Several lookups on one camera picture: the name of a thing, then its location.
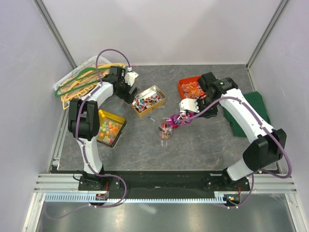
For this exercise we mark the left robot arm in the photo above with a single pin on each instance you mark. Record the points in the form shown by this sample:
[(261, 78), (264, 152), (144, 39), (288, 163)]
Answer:
[(83, 121)]

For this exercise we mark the gold square tin star candies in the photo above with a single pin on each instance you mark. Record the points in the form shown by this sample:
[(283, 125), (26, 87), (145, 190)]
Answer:
[(110, 129)]

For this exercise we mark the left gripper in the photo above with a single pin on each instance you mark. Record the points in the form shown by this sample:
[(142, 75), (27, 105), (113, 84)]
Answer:
[(127, 97)]

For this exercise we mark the clear plastic jar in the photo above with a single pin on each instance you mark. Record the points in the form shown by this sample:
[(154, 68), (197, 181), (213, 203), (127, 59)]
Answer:
[(165, 131)]

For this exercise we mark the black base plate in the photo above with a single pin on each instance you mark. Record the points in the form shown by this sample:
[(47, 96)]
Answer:
[(155, 184)]

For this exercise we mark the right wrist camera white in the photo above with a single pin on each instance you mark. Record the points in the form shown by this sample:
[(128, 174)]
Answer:
[(189, 105)]

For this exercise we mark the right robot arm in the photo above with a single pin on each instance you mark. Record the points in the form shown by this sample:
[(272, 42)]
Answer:
[(266, 143)]

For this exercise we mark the purple plastic scoop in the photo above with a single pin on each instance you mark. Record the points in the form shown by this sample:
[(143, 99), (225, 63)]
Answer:
[(180, 119)]

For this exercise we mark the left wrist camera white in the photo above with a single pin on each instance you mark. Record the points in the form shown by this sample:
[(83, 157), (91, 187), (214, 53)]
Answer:
[(130, 78)]

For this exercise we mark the gold tin lollipops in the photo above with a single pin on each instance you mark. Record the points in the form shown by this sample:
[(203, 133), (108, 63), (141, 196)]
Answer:
[(148, 100)]

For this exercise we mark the orange box of lollipops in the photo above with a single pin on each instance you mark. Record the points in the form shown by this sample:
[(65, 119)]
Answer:
[(190, 88)]

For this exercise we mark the grey cable duct rail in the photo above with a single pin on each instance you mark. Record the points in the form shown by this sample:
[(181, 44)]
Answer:
[(95, 198)]

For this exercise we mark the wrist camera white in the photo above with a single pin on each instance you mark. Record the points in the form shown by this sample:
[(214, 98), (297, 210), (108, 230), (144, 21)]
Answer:
[(189, 105), (130, 78)]

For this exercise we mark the orange wavy clothes hanger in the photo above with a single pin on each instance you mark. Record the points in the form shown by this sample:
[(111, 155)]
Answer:
[(84, 89)]

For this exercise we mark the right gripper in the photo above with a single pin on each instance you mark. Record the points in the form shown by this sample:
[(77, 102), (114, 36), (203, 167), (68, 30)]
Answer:
[(207, 115)]

